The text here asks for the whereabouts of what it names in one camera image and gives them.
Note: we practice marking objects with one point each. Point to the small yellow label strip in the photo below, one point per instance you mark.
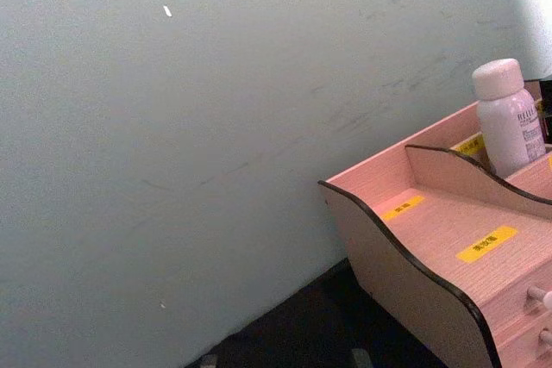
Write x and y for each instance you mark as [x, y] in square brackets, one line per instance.
[403, 207]

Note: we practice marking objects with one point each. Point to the pink wooden desk organizer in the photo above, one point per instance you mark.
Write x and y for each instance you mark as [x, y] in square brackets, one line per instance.
[388, 264]

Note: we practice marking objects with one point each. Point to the black table cloth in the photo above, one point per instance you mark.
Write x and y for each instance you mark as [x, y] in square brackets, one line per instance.
[310, 325]

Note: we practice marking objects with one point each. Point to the large yellow label strip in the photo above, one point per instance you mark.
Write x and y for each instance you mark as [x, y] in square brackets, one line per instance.
[486, 245]

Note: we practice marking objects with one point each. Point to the white plastic bottle with cap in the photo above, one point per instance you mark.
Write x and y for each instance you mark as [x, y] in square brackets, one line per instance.
[509, 135]

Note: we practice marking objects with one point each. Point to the pink wooden drawer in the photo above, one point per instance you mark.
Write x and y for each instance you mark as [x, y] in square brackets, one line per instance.
[524, 348]
[513, 299]

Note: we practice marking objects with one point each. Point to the dark box with yellow mark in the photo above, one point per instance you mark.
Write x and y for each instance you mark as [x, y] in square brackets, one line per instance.
[546, 109]

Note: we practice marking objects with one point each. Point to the white drawer knob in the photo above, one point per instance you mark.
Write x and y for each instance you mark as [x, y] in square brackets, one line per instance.
[547, 340]
[540, 295]

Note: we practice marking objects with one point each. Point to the pale grey wall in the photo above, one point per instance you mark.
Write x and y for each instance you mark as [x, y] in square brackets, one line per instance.
[172, 126]

